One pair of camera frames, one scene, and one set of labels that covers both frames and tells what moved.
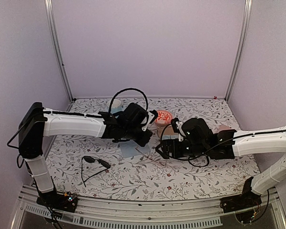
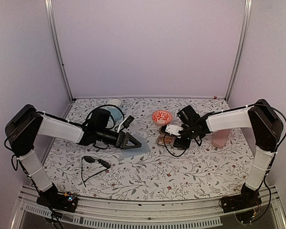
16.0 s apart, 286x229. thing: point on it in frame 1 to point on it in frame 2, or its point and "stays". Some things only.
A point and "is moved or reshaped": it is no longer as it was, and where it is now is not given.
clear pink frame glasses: [149, 158] is moved or reshaped
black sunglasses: [90, 159] stays
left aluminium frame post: [49, 10] stays
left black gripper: [143, 141] to [122, 140]
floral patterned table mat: [98, 167] stays
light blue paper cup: [116, 106] stays
